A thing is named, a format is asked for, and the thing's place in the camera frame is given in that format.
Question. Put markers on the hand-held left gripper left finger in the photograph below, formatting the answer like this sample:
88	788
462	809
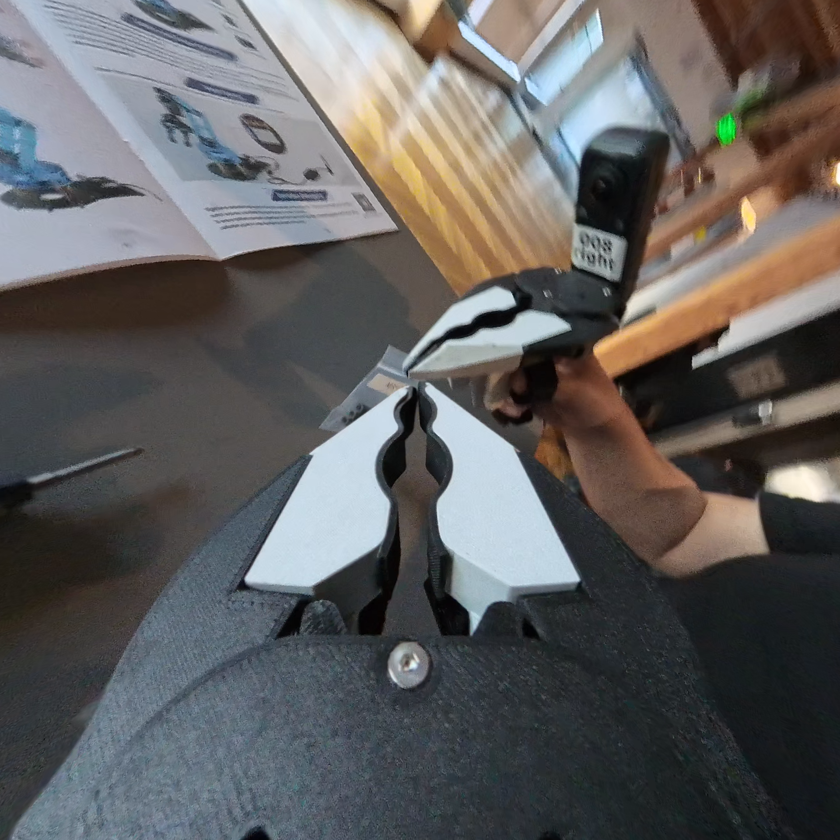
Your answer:
328	525

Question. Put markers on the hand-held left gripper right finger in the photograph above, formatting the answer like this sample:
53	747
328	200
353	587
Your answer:
505	525

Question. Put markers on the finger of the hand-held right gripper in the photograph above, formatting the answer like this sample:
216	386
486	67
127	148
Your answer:
476	308
499	344

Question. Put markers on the clear bag of black spacers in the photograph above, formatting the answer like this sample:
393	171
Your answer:
367	394

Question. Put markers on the dark grey desk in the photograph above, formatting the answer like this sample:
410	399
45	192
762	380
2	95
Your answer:
197	394

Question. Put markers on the person's right hand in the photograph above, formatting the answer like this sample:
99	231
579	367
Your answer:
584	400

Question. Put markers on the black flight case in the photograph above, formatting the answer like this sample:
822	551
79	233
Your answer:
754	380

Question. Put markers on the green exit sign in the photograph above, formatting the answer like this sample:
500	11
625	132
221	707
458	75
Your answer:
726	128

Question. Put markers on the black electric screwdriver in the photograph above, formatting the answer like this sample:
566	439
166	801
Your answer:
79	467

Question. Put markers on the person's black clothing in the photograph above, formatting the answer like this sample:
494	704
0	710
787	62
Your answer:
774	656

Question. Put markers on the printed instruction booklet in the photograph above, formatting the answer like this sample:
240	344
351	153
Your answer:
164	223

